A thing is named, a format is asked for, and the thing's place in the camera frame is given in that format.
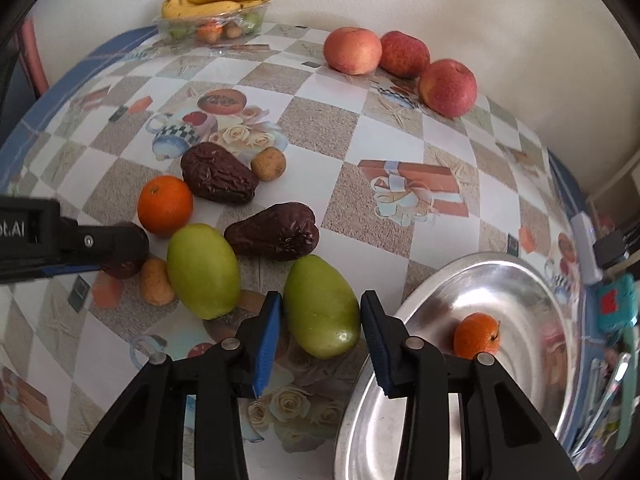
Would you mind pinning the red speckled apple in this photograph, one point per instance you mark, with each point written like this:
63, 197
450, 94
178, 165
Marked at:
447, 87

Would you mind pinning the teal plastic gadget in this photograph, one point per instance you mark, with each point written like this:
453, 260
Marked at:
617, 305

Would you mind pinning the wrinkled brown date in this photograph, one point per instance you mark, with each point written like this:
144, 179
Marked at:
122, 270
275, 232
215, 172

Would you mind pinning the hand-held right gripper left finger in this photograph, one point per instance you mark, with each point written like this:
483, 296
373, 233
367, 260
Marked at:
267, 340

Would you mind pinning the small orange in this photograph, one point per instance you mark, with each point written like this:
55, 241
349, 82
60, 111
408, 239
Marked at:
475, 337

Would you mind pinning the black power adapter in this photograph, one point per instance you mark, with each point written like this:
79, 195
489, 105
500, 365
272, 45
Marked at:
612, 247

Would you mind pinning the clear plastic wrapper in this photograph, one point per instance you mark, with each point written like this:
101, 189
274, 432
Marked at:
605, 395

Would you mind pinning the pink chair frame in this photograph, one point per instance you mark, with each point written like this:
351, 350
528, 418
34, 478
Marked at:
32, 55

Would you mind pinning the pale pink apple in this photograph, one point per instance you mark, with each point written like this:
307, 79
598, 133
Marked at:
352, 50

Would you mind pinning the large orange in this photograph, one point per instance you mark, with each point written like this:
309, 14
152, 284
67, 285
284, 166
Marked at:
165, 205

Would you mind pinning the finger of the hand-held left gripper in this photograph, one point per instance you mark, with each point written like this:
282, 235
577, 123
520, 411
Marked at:
115, 245

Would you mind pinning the white power strip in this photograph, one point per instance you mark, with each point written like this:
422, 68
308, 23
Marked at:
584, 245

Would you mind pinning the white shelf unit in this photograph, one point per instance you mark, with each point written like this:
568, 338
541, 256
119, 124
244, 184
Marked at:
617, 185

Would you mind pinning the small brown nut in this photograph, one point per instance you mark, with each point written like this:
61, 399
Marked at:
232, 31

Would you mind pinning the small round tan longan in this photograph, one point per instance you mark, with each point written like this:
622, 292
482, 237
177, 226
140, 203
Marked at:
268, 164

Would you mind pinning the silver metal tray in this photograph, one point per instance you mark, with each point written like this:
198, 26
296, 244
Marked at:
500, 285

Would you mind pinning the dark red apple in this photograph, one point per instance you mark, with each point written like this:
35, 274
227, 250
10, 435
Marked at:
406, 55

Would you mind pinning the small orange-red tangerine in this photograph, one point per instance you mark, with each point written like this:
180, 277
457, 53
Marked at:
207, 32

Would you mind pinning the checkered printed tablecloth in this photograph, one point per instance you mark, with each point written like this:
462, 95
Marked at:
325, 125

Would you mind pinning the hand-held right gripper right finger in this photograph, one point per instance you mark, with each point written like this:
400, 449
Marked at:
375, 345

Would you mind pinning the clear plastic container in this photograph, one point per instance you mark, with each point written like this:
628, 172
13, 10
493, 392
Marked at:
252, 17

